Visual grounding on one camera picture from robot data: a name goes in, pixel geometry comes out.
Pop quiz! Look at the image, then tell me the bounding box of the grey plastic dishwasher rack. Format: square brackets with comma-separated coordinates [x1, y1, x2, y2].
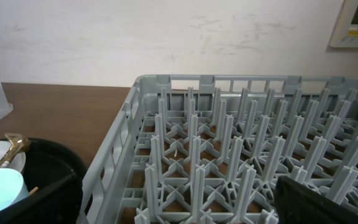
[77, 75, 358, 223]

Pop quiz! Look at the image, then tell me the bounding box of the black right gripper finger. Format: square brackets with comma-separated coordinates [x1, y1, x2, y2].
[273, 176, 358, 224]

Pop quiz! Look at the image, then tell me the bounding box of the white wall control panel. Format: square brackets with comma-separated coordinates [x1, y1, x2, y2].
[329, 0, 358, 48]

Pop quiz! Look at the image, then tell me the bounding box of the wooden chopstick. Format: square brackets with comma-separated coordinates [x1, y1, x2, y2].
[29, 187, 39, 195]

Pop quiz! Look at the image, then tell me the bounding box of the round black serving tray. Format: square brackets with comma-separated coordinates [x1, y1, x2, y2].
[0, 138, 86, 224]

